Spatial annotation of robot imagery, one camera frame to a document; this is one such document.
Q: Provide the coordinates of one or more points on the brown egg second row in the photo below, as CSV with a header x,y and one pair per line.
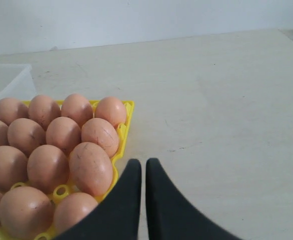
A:
x,y
72,209

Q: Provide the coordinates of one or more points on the brown egg column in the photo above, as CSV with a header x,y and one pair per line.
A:
x,y
64,133
99,131
91,169

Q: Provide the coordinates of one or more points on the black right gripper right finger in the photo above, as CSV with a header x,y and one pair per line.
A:
x,y
170,216

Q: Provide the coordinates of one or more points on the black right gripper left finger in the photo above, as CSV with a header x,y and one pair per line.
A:
x,y
117,216

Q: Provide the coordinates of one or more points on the clear plastic bin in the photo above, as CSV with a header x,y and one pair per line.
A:
x,y
16,82

